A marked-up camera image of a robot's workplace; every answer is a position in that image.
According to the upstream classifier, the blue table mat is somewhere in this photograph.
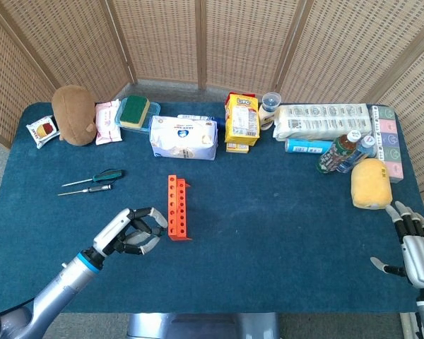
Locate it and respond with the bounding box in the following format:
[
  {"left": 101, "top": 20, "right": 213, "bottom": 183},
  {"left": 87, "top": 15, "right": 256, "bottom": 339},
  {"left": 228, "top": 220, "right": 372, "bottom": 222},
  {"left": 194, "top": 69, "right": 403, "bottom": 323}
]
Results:
[{"left": 0, "top": 102, "right": 424, "bottom": 314}]

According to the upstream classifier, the blue water bottle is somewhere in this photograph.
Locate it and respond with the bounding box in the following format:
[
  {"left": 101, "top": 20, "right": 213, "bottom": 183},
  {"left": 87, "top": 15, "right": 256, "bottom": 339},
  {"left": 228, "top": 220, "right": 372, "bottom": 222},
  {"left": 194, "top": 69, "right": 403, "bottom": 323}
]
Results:
[{"left": 335, "top": 135, "right": 377, "bottom": 174}]

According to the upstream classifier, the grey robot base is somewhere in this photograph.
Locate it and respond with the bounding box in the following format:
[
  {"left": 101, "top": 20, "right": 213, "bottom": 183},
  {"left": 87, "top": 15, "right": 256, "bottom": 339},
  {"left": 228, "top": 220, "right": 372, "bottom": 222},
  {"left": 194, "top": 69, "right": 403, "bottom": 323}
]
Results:
[{"left": 126, "top": 312, "right": 280, "bottom": 339}]

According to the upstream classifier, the wicker folding screen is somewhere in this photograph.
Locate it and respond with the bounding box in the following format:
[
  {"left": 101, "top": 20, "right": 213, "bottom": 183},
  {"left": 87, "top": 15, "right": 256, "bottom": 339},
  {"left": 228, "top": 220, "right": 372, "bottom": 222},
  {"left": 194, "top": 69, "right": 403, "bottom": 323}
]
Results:
[{"left": 0, "top": 0, "right": 424, "bottom": 241}]

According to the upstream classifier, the brown plush toy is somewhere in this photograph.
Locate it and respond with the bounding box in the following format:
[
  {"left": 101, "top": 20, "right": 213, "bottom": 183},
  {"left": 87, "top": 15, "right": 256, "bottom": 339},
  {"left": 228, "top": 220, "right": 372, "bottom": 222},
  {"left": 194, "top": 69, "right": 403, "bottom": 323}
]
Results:
[{"left": 52, "top": 84, "right": 97, "bottom": 147}]

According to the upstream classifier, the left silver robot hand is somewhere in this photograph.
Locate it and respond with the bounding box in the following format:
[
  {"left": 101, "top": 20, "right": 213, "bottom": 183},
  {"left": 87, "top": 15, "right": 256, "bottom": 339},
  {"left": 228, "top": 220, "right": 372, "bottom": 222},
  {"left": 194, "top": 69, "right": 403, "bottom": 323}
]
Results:
[{"left": 91, "top": 207, "right": 169, "bottom": 259}]

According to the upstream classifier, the pastel pocket tissue multipack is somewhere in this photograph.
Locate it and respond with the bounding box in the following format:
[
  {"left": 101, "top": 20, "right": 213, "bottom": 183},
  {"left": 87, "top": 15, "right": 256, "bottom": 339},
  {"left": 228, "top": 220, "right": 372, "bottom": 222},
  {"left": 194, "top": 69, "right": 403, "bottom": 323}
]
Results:
[{"left": 369, "top": 105, "right": 405, "bottom": 184}]

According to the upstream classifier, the large green-handled screwdriver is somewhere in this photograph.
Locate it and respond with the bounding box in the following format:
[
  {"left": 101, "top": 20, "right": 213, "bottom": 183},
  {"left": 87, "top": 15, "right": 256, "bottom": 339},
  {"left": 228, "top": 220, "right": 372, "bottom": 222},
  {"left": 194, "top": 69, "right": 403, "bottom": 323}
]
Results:
[{"left": 61, "top": 169, "right": 126, "bottom": 188}]

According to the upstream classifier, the pink wet wipes pack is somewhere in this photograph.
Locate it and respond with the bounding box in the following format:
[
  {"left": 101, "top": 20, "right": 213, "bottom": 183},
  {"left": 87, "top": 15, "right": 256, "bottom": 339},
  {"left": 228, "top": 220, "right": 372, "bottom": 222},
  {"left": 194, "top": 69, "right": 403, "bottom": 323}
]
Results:
[{"left": 94, "top": 99, "right": 123, "bottom": 146}]

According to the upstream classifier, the white red snack packet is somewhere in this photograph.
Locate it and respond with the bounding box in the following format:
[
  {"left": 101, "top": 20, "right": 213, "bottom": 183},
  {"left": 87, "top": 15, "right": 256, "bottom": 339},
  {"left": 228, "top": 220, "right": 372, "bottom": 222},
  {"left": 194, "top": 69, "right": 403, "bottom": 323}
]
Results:
[{"left": 25, "top": 115, "right": 61, "bottom": 150}]

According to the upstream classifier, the black-handled metal screwdriver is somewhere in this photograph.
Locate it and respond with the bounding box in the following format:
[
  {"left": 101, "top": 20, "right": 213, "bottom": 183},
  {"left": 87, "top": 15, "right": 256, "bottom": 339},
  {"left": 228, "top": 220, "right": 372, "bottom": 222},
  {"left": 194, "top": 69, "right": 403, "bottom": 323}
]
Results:
[{"left": 57, "top": 184, "right": 115, "bottom": 197}]

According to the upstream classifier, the white toilet roll pack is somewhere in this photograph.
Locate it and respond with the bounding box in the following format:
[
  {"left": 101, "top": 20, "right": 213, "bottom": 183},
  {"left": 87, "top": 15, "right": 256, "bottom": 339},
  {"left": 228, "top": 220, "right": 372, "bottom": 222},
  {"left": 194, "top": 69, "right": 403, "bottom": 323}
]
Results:
[{"left": 271, "top": 102, "right": 372, "bottom": 142}]

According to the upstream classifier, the green tea bottle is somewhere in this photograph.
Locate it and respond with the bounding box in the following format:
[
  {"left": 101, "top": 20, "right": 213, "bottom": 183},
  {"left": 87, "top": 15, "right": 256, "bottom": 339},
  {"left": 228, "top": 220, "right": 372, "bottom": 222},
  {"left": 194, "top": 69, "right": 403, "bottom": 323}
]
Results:
[{"left": 316, "top": 129, "right": 362, "bottom": 174}]

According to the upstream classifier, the clear blue plastic tray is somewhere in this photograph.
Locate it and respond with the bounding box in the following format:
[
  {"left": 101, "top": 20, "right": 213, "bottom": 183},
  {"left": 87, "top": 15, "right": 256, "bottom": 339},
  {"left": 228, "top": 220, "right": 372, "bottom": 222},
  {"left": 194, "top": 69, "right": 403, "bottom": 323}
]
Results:
[{"left": 114, "top": 98, "right": 162, "bottom": 133}]

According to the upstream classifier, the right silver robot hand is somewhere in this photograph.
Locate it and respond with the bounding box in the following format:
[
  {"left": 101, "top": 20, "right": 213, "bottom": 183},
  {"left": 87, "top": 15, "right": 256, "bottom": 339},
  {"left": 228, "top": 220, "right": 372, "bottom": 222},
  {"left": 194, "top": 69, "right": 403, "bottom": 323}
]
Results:
[{"left": 370, "top": 200, "right": 424, "bottom": 289}]

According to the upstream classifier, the white blue tissue pack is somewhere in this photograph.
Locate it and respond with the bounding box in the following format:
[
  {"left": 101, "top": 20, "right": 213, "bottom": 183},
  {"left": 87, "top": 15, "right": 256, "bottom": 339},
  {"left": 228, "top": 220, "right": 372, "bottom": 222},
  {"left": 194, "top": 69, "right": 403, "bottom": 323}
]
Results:
[{"left": 149, "top": 115, "right": 218, "bottom": 161}]

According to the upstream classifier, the white jar clear cap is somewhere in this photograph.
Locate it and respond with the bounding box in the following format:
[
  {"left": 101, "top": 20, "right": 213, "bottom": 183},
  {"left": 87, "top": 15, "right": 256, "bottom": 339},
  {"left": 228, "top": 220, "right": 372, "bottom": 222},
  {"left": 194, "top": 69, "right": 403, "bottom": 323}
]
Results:
[{"left": 258, "top": 92, "right": 282, "bottom": 131}]

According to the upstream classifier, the small yellow box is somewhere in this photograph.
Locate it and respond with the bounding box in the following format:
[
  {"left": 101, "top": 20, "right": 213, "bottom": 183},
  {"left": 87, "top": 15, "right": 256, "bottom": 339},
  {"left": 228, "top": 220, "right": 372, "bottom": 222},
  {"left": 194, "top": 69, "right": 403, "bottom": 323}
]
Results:
[{"left": 225, "top": 142, "right": 250, "bottom": 154}]

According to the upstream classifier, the orange test tube rack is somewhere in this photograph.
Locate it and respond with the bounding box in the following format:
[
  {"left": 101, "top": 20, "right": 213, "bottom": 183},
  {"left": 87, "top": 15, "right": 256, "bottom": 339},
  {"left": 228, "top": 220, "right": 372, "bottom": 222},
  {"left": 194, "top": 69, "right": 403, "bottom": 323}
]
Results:
[{"left": 167, "top": 174, "right": 193, "bottom": 242}]

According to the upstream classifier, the green yellow sponge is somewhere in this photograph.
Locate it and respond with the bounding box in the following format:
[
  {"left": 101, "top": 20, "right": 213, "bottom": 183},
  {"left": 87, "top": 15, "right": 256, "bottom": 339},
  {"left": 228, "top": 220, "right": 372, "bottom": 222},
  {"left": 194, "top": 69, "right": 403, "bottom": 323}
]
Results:
[{"left": 119, "top": 95, "right": 151, "bottom": 128}]

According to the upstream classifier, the yellow foam sponge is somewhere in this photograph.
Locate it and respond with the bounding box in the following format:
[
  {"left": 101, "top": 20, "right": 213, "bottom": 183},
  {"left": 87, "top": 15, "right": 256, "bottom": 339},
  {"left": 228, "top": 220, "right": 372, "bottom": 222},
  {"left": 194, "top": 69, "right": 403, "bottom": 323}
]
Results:
[{"left": 350, "top": 157, "right": 393, "bottom": 210}]

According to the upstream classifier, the yellow Lipo biscuit box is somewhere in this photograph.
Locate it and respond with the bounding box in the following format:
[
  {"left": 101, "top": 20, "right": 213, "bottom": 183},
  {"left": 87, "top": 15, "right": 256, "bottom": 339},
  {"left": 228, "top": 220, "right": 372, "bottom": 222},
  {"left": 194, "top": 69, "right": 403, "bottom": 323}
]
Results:
[{"left": 224, "top": 92, "right": 261, "bottom": 146}]

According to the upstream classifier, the blue cylindrical can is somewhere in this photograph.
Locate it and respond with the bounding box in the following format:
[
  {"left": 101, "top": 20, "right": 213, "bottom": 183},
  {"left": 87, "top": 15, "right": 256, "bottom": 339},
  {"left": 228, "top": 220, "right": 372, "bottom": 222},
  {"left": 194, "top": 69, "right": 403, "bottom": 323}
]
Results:
[{"left": 285, "top": 138, "right": 335, "bottom": 155}]

